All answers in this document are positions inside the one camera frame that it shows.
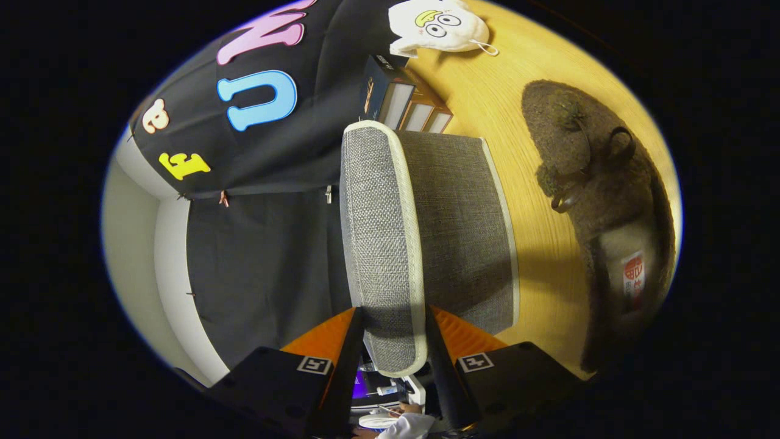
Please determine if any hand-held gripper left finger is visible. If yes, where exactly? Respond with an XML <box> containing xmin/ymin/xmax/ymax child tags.
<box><xmin>174</xmin><ymin>307</ymin><xmax>366</xmax><ymax>439</ymax></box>

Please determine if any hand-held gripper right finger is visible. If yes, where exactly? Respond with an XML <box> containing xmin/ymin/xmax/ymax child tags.
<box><xmin>425</xmin><ymin>305</ymin><xmax>589</xmax><ymax>435</ymax></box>

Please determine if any grey fabric storage box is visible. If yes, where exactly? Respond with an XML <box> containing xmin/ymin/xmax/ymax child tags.
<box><xmin>339</xmin><ymin>120</ymin><xmax>520</xmax><ymax>377</ymax></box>

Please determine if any brown fuzzy slipper shoe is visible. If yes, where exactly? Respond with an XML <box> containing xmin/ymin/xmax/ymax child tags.
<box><xmin>521</xmin><ymin>79</ymin><xmax>677</xmax><ymax>374</ymax></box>

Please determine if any person's white sleeve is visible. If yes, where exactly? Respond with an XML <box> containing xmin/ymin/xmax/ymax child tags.
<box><xmin>375</xmin><ymin>413</ymin><xmax>436</xmax><ymax>439</ymax></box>

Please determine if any brown cover book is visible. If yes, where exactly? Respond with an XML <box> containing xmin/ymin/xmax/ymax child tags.
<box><xmin>427</xmin><ymin>107</ymin><xmax>453</xmax><ymax>134</ymax></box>
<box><xmin>399</xmin><ymin>91</ymin><xmax>438</xmax><ymax>132</ymax></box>

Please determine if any dark blue hardcover book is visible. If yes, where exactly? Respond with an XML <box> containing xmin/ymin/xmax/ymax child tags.
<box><xmin>360</xmin><ymin>55</ymin><xmax>415</xmax><ymax>130</ymax></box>

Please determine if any white plush toy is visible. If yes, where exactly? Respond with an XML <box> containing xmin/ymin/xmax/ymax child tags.
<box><xmin>388</xmin><ymin>0</ymin><xmax>499</xmax><ymax>59</ymax></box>

